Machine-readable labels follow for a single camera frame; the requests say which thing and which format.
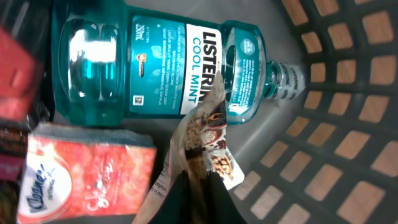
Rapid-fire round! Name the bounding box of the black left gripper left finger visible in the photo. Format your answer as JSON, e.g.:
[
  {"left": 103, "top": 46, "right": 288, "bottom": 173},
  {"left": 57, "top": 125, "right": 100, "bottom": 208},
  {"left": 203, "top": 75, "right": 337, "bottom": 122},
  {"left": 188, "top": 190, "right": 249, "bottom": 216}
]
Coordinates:
[{"left": 149, "top": 171, "right": 190, "bottom": 224}]

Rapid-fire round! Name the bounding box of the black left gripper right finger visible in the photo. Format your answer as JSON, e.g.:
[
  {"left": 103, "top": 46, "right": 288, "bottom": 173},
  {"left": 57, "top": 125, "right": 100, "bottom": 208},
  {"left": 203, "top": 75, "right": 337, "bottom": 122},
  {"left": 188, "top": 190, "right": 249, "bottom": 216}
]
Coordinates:
[{"left": 205, "top": 172, "right": 247, "bottom": 224}]

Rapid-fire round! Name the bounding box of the white snack pouch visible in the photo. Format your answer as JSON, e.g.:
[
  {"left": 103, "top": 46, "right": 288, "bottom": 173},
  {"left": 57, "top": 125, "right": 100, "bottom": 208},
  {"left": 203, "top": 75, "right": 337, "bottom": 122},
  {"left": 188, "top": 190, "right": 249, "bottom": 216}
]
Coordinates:
[{"left": 133, "top": 72, "right": 243, "bottom": 224}]

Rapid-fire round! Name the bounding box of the red Kleenex tissue pack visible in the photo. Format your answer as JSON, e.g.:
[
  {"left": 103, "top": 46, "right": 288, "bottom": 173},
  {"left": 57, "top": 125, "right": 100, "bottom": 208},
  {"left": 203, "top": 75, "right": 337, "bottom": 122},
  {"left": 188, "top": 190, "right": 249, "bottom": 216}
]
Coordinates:
[{"left": 17, "top": 123, "right": 157, "bottom": 223}]

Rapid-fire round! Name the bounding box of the teal Listerine mouthwash bottle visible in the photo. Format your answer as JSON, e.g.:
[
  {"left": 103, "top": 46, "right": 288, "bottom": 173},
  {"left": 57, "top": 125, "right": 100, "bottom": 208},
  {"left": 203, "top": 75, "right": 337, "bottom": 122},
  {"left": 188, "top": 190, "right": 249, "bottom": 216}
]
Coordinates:
[{"left": 51, "top": 1, "right": 306, "bottom": 126}]

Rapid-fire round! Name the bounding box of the dark red snack packet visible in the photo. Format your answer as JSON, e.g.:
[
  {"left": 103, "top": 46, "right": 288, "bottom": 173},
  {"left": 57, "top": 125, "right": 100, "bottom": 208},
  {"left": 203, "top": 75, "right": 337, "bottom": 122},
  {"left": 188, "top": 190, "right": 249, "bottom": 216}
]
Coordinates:
[{"left": 1, "top": 29, "right": 43, "bottom": 181}]

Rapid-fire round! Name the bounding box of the grey plastic mesh basket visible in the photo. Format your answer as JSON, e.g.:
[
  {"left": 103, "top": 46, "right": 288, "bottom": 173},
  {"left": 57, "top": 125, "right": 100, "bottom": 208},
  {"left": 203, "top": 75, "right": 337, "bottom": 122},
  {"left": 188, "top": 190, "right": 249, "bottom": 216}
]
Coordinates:
[{"left": 132, "top": 1, "right": 397, "bottom": 223}]

